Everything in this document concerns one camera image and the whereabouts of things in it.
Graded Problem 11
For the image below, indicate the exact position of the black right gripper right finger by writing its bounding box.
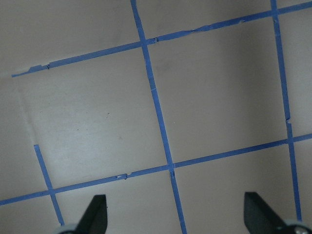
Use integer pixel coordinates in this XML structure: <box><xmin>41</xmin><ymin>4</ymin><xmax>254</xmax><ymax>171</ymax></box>
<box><xmin>244</xmin><ymin>192</ymin><xmax>287</xmax><ymax>234</ymax></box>

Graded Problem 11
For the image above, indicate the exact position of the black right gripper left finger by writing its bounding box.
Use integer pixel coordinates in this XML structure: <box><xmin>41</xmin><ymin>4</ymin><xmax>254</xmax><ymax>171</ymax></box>
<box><xmin>76</xmin><ymin>195</ymin><xmax>108</xmax><ymax>234</ymax></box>

